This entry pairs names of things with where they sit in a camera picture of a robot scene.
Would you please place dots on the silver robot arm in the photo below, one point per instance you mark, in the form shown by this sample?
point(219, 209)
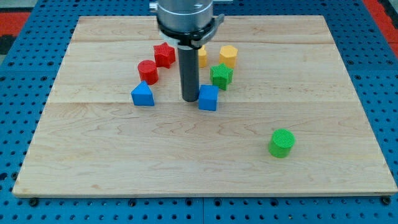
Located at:
point(186, 24)

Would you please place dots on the blue cube block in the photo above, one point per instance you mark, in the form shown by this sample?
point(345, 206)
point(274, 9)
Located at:
point(208, 98)

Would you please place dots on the green star block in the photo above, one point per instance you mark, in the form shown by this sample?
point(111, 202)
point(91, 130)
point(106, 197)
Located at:
point(221, 76)

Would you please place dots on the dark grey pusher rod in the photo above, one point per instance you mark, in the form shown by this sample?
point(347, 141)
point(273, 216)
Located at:
point(189, 74)

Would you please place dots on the blue triangle block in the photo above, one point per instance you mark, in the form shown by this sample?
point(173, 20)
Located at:
point(142, 95)

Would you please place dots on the yellow block behind rod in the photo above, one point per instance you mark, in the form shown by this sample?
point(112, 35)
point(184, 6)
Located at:
point(202, 57)

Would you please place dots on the yellow hexagon block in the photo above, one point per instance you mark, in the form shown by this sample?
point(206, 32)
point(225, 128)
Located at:
point(228, 55)

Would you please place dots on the red cylinder block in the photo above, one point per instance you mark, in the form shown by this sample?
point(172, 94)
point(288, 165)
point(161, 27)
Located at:
point(148, 71)

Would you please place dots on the red star block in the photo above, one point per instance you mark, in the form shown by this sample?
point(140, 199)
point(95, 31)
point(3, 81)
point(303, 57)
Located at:
point(164, 55)

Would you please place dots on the green cylinder block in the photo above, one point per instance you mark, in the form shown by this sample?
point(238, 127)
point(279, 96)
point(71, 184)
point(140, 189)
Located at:
point(282, 141)

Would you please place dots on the wooden board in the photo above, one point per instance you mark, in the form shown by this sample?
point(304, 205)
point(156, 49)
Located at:
point(92, 141)

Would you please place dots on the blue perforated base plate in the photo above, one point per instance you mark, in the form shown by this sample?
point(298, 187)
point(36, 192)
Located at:
point(31, 65)

